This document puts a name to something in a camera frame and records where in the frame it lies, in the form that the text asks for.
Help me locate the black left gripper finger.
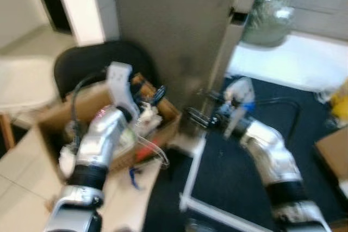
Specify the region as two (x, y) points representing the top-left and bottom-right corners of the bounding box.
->
(149, 84), (167, 106)

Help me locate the white crumpled trash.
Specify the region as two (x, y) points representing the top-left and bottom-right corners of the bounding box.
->
(136, 104), (165, 136)

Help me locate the large cardboard rubbish box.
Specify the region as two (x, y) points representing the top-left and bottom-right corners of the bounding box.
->
(35, 71), (183, 185)

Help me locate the green filled trash bag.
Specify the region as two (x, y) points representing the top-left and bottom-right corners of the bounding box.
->
(241, 0), (295, 48)

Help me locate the clear plastic wrapper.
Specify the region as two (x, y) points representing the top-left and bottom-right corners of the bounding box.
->
(130, 131), (171, 169)

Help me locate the dark blue floor mat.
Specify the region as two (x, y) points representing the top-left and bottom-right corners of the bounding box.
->
(142, 77), (348, 232)

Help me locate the black chair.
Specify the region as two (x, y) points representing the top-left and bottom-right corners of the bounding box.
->
(53, 40), (161, 103)

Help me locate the dark grey panel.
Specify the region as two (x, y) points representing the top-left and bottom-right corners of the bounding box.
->
(111, 0), (244, 110)

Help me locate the blue tape strip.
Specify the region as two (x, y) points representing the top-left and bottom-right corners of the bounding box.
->
(128, 166), (141, 190)

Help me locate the long white ledge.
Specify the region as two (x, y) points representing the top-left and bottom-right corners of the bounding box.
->
(225, 30), (348, 92)

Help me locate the white table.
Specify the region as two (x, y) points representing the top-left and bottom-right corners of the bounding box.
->
(0, 57), (61, 114)

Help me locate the small brown cardboard box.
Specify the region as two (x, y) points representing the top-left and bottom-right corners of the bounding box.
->
(315, 126), (348, 183)

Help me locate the yellow object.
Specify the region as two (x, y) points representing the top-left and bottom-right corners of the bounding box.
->
(331, 82), (348, 125)

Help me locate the brown wooden stool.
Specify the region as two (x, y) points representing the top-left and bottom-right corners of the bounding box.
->
(0, 111), (18, 152)

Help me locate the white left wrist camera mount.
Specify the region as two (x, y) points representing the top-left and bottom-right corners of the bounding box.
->
(106, 62), (140, 120)

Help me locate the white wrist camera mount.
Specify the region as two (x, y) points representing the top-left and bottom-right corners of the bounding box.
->
(106, 62), (140, 120)
(222, 77), (257, 137)

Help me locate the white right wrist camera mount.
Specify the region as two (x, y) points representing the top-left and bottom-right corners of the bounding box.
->
(222, 77), (257, 137)

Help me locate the white frame bar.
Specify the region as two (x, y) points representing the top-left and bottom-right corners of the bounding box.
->
(178, 133), (272, 231)

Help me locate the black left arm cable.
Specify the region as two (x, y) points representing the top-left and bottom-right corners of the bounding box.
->
(70, 71), (110, 152)

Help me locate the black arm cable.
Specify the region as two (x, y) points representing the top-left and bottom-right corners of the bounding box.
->
(70, 71), (110, 152)
(254, 97), (303, 141)

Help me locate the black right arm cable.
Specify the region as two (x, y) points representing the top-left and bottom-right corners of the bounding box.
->
(254, 97), (303, 141)

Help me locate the white door frame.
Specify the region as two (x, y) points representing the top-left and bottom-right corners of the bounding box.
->
(51, 0), (108, 47)

